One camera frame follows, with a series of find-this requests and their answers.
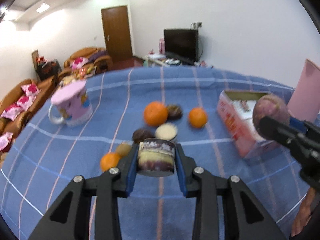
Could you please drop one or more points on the large orange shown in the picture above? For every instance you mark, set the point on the large orange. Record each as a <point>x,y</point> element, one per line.
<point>155,114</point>

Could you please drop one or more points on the right hand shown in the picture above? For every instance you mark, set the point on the right hand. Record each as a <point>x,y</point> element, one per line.
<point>306,210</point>

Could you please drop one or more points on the brown kiwi fruit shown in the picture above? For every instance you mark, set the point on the brown kiwi fruit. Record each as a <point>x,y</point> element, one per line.
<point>123,149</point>

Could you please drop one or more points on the brown wooden door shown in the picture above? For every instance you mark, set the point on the brown wooden door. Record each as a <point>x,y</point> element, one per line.
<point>117,32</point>

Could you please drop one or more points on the pink tin box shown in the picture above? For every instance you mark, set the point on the pink tin box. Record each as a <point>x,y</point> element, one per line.
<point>235,108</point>

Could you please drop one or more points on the black television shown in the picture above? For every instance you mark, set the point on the black television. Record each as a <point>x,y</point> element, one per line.
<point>182,44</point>

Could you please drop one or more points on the blue plaid tablecloth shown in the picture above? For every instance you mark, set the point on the blue plaid tablecloth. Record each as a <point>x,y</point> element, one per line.
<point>178,104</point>

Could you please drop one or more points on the white tv stand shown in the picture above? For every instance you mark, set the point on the white tv stand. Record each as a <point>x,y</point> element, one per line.
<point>159,60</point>

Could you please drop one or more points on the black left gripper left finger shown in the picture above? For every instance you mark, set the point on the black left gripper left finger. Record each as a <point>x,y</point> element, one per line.
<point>69,215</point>

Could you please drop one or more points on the small orange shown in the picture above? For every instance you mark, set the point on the small orange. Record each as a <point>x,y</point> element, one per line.
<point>109,161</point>
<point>197,117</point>

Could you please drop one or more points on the brown leather sofa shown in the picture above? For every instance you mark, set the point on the brown leather sofa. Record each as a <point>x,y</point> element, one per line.
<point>23,102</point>

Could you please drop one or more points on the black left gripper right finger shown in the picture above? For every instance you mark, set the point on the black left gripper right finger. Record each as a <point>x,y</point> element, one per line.
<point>224,206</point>

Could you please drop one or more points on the cluttered coffee table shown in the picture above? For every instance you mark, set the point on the cluttered coffee table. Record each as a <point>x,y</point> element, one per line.
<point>70,76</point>

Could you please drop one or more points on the small orange front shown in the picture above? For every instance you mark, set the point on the small orange front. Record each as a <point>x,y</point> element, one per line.
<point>109,161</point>

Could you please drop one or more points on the brown leather armchair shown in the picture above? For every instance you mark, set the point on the brown leather armchair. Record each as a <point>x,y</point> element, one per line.
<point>96,55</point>

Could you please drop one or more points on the dark wrinkled passion fruit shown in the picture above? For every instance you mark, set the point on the dark wrinkled passion fruit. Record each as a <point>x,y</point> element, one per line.
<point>141,134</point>

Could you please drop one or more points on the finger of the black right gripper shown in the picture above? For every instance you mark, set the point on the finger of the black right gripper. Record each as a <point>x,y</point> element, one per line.
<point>297,124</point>
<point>281,133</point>

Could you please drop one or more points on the dark mangosteen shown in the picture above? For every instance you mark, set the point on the dark mangosteen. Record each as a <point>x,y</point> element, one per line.
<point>174,112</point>

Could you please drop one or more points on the pink cartoon mug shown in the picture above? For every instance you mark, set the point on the pink cartoon mug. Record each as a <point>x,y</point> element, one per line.
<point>70,105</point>

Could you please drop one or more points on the pink tin lid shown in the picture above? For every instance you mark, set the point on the pink tin lid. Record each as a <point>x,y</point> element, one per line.
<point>304,102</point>

